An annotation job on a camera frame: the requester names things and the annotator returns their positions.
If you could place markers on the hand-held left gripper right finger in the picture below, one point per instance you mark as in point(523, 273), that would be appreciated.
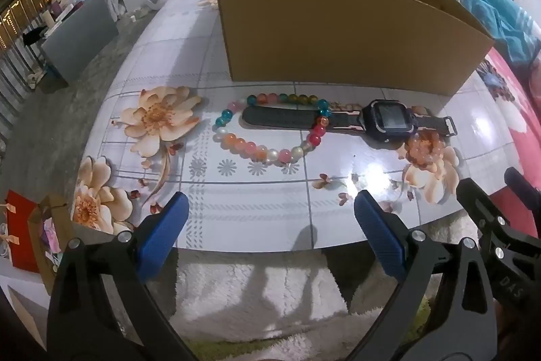
point(380, 234)

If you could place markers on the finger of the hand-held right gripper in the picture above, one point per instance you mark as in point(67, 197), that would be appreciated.
point(475, 196)
point(522, 185)

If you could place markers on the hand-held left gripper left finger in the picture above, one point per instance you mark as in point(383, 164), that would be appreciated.
point(165, 232)

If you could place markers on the black and pink smartwatch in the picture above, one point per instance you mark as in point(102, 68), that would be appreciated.
point(384, 118)

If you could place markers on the brown cardboard box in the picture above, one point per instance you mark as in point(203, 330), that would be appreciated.
point(338, 27)

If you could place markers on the white fluffy rug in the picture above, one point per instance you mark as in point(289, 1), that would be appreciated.
point(262, 293)

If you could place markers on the brown paper bag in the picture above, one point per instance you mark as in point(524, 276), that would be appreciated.
point(42, 255)

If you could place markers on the red gift bag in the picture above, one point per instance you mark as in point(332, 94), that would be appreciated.
point(21, 230)

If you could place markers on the blue printed blanket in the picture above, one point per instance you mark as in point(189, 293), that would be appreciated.
point(486, 5)

